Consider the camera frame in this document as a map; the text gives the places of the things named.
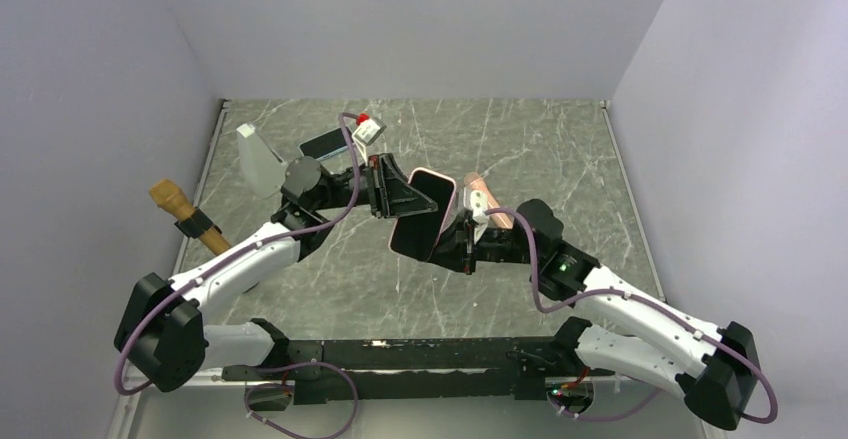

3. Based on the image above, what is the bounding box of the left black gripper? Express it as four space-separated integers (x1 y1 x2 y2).
315 156 441 221

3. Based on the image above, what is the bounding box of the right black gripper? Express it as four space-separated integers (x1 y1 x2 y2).
418 212 542 273

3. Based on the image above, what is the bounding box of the pink phone case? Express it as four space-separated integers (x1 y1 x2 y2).
388 167 457 262

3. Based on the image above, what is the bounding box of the phone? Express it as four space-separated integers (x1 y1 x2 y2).
299 128 348 161

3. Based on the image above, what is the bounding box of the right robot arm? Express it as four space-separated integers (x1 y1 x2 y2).
390 186 777 431

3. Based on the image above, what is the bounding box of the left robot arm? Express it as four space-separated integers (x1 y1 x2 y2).
114 153 455 392

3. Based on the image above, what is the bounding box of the pink microphone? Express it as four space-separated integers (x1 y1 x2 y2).
464 172 514 230

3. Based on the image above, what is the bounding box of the white wedge stand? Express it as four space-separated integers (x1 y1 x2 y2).
236 123 287 199

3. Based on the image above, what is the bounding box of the yellow microphone on stand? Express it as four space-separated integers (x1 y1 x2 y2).
149 179 231 255

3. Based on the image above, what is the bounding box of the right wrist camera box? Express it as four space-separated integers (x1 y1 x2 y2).
463 186 492 225

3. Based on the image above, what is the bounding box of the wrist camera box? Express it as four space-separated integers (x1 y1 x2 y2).
353 113 387 146
463 186 492 225

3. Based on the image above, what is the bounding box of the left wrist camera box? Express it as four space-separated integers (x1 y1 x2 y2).
353 113 387 146

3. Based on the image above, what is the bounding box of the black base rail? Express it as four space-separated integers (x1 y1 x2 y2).
222 337 589 405

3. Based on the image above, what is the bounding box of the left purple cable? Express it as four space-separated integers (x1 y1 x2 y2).
113 111 366 398

